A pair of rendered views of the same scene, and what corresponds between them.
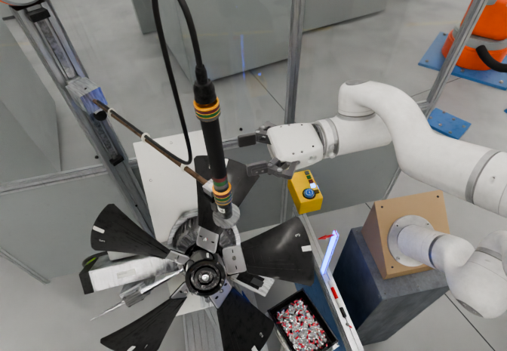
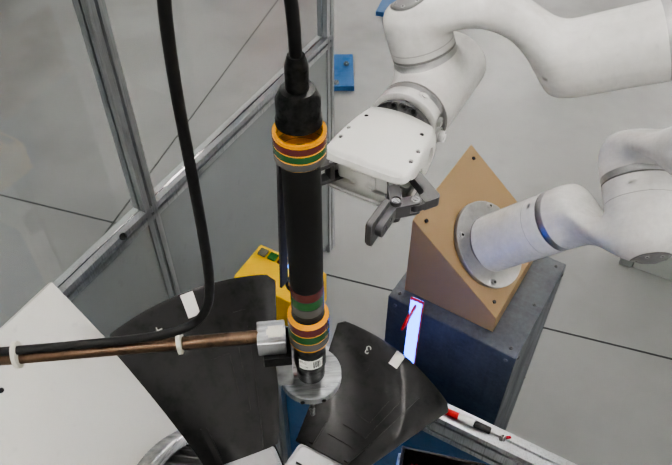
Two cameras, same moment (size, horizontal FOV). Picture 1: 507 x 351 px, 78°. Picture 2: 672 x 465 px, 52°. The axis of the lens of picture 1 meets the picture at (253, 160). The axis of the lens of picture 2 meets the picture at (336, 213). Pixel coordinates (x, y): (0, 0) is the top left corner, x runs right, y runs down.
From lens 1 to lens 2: 40 cm
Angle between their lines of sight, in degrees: 33
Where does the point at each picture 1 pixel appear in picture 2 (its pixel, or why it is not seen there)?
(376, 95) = (473, 1)
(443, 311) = not seen: hidden behind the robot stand
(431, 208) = (478, 181)
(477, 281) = (642, 215)
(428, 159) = (602, 52)
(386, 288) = (506, 340)
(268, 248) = (349, 407)
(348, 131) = (444, 84)
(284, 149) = (390, 163)
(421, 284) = (535, 299)
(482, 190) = not seen: outside the picture
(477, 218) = not seen: hidden behind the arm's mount
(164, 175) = (24, 445)
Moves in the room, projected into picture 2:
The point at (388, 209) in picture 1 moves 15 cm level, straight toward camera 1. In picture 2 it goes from (435, 219) to (457, 275)
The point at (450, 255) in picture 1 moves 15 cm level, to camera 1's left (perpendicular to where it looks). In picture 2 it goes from (577, 213) to (534, 261)
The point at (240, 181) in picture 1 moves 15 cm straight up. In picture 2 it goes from (247, 315) to (235, 239)
